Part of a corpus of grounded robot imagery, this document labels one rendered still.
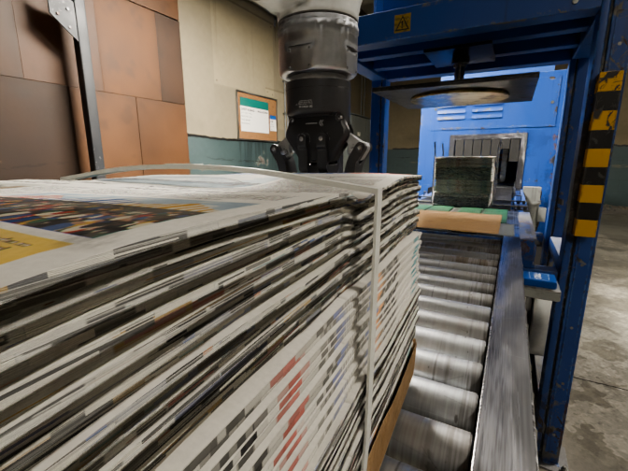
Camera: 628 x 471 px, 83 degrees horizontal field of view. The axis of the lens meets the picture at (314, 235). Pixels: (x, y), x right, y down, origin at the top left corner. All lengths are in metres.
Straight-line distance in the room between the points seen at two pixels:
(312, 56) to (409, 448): 0.39
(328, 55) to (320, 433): 0.34
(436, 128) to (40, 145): 3.31
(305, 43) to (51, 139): 3.12
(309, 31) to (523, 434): 0.44
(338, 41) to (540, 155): 3.29
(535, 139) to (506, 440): 3.33
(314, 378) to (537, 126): 3.52
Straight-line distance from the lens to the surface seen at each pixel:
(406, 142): 9.07
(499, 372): 0.50
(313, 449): 0.18
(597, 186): 1.28
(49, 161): 3.42
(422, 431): 0.39
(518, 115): 3.64
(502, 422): 0.43
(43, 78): 3.49
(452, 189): 2.06
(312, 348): 0.16
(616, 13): 1.38
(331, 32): 0.41
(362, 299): 0.22
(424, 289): 0.74
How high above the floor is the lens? 1.05
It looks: 12 degrees down
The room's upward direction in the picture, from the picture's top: straight up
